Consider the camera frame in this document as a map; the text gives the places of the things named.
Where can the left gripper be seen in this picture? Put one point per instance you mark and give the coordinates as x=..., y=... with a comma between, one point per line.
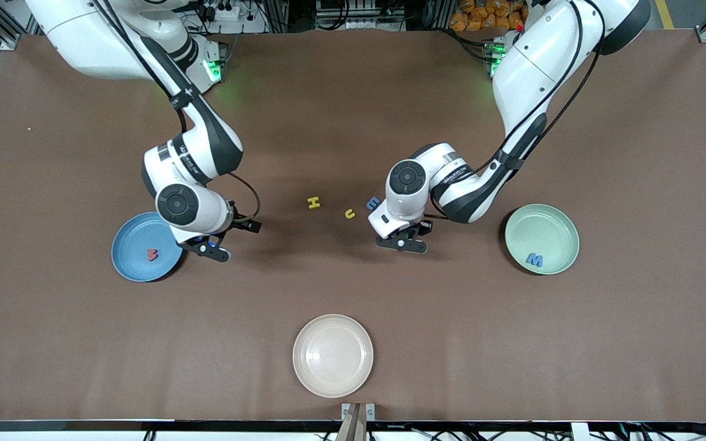
x=421, y=228

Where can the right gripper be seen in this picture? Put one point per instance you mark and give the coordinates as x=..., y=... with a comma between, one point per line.
x=243, y=223

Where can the blue foam letter E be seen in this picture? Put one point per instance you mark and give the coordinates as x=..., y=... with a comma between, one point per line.
x=371, y=202

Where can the red foam letter m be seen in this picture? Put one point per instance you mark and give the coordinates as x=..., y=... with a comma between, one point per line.
x=152, y=255

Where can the yellow foam letter u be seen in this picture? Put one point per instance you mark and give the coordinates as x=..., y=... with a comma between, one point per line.
x=350, y=217

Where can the yellow foam letter H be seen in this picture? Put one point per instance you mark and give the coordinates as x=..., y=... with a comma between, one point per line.
x=314, y=203

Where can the blue foam letter W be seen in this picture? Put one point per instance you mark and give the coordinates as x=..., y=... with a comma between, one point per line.
x=535, y=260

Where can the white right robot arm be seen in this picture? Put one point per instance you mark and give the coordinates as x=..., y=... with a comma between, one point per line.
x=83, y=43

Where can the brown table cover sheet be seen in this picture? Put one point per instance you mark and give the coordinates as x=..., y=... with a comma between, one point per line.
x=353, y=288

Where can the blue round plate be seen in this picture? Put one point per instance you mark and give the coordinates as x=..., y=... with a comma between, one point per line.
x=135, y=257

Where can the beige round plate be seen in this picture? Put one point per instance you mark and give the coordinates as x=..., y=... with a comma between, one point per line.
x=333, y=355

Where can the light green round plate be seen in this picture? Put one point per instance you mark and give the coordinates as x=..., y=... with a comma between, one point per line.
x=549, y=233

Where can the grey equipment rack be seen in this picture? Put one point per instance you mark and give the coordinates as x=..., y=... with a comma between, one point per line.
x=359, y=12

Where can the pile of orange objects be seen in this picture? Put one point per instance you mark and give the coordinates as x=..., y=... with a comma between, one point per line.
x=475, y=18

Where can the white power strip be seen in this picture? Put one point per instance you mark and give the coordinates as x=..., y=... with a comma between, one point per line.
x=224, y=11

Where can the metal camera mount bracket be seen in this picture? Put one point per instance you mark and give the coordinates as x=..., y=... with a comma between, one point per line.
x=358, y=425

